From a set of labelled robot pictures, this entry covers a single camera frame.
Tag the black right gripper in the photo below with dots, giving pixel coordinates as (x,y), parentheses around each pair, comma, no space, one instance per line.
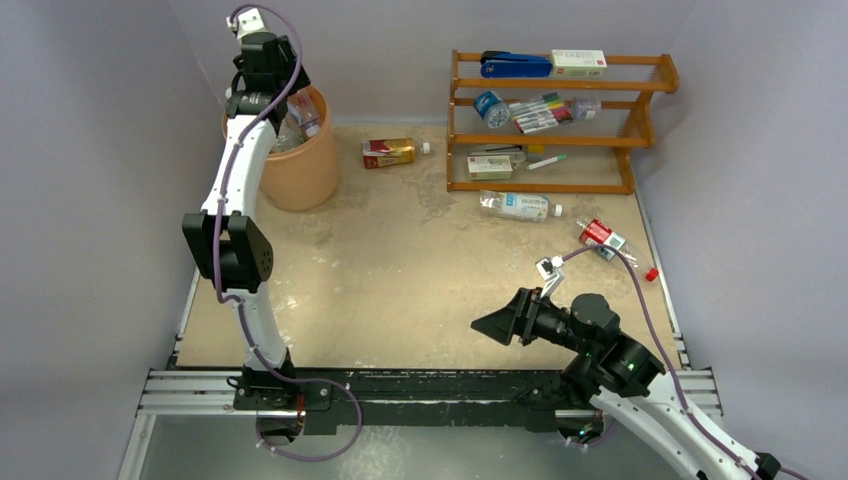
(525,317)

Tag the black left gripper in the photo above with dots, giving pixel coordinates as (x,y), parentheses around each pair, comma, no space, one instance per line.
(287,55)

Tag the crushed clear bottle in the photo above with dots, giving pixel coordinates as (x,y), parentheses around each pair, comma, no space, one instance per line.
(289,135)

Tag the red white label bottle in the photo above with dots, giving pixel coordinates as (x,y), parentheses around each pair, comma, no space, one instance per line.
(594,232)

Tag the clear bottle blue label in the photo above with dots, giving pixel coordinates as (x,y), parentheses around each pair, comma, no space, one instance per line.
(306,113)

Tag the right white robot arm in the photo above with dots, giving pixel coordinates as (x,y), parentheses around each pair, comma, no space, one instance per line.
(622,378)

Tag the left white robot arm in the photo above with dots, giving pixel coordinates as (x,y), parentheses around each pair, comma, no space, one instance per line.
(227,245)

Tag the orange plastic bin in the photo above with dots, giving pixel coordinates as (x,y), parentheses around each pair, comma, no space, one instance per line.
(299,179)

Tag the white blue label bottle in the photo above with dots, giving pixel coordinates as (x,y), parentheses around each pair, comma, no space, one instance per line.
(519,206)

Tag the red gold tea bottle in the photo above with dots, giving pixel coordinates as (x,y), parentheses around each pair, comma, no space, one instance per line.
(381,153)

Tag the white stapler box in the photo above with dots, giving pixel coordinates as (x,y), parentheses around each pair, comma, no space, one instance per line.
(489,167)

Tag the grey stapler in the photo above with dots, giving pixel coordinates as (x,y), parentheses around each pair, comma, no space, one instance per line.
(514,152)

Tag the green white marker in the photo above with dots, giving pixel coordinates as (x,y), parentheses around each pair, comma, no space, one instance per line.
(546,162)

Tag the wooden shelf rack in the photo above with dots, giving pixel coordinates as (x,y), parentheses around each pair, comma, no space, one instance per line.
(584,129)

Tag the blue tape roll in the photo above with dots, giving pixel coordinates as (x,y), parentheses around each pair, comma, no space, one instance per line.
(491,108)

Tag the pack of coloured markers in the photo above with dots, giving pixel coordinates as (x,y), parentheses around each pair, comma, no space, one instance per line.
(540,113)

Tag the blue stapler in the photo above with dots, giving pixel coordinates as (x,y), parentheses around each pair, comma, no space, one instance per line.
(515,65)

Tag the small clear jar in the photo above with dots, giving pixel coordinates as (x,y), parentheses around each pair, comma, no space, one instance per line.
(585,109)

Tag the white red box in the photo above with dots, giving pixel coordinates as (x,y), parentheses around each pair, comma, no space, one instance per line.
(571,64)

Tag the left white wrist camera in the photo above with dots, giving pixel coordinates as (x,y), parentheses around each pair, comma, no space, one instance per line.
(246,22)

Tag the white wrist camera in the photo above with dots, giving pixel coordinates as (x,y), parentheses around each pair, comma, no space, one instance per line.
(246,22)
(552,273)

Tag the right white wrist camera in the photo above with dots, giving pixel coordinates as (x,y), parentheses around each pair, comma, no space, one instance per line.
(552,273)

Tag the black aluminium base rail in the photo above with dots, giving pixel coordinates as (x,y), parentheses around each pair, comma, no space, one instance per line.
(538,401)

